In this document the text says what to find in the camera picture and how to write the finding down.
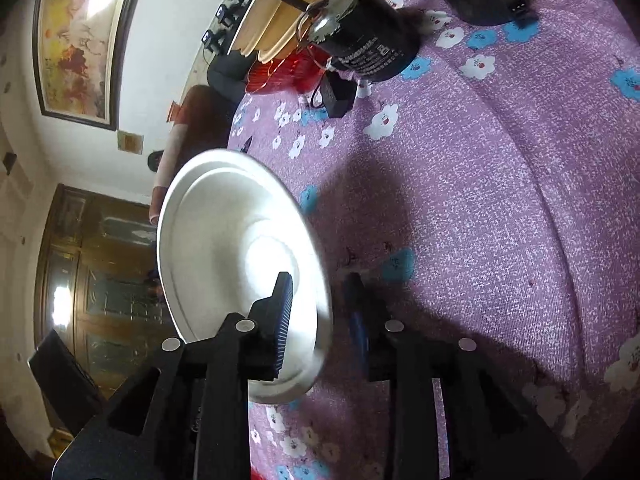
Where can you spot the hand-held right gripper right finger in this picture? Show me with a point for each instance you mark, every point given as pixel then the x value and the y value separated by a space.
pixel 358 330

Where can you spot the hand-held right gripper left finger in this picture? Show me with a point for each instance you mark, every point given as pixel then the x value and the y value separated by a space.
pixel 282 320

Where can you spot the white bowl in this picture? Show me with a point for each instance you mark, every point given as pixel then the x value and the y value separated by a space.
pixel 225 240

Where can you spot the cream bowl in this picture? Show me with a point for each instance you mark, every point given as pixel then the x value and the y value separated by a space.
pixel 280 15

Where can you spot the dark wooden door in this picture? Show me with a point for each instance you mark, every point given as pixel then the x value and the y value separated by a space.
pixel 100 270

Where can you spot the purple floral tablecloth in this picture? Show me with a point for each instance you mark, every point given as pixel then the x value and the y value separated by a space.
pixel 500 185

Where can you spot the brown armchair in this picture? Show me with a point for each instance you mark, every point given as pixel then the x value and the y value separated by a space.
pixel 205 115

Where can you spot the black chair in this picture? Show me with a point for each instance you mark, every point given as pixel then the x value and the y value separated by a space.
pixel 65 380

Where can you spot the black power adapter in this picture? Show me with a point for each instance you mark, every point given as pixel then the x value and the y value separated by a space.
pixel 340 97

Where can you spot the red plastic plate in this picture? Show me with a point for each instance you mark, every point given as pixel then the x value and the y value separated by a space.
pixel 280 76

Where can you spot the black device with screen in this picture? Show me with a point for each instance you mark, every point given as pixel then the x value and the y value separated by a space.
pixel 224 12
pixel 210 37

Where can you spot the black cylindrical motor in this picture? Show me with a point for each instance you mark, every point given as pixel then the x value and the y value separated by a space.
pixel 370 35

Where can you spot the small wall picture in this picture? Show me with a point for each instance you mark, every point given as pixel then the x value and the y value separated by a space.
pixel 131 142

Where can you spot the framed wall painting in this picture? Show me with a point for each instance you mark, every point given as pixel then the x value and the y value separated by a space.
pixel 75 50

